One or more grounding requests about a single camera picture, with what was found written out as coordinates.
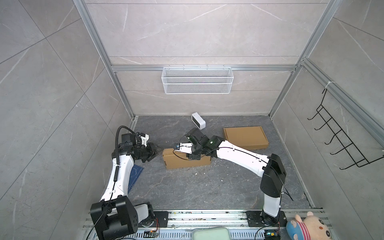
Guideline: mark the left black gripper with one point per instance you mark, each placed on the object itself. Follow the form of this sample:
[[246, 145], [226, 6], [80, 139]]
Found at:
[[152, 151]]

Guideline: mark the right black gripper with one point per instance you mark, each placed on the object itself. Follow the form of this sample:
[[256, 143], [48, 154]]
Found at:
[[192, 156]]

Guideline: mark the cardboard sheet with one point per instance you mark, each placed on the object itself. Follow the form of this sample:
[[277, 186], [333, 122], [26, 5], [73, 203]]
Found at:
[[177, 160]]

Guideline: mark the cardboard box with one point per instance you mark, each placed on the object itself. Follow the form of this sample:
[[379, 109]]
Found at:
[[249, 138]]

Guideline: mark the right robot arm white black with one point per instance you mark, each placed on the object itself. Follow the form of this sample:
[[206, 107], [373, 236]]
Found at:
[[269, 168]]

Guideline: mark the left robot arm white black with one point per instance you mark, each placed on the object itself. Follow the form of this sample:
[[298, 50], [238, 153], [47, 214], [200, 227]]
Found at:
[[114, 216]]

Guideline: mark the pale green box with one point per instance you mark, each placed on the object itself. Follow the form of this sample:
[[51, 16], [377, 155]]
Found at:
[[211, 234]]

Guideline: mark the white digital clock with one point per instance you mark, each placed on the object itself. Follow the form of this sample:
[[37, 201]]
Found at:
[[198, 121]]

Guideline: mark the blue book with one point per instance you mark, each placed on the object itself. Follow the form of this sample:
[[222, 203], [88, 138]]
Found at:
[[134, 175]]

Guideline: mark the pink plush pig toy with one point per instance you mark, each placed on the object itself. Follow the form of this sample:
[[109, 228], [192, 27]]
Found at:
[[311, 228]]

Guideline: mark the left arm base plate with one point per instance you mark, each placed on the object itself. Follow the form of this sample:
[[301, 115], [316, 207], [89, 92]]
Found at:
[[158, 218]]

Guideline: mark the white wire mesh basket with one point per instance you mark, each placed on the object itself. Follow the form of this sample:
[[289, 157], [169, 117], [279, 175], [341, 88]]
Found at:
[[197, 80]]

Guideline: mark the aluminium rail base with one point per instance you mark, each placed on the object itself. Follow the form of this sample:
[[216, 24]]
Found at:
[[182, 223]]

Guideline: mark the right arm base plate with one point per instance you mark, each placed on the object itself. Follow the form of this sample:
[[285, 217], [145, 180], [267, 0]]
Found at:
[[261, 219]]

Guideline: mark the black wire hook rack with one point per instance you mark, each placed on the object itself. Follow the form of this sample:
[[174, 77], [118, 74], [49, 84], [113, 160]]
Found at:
[[347, 145]]

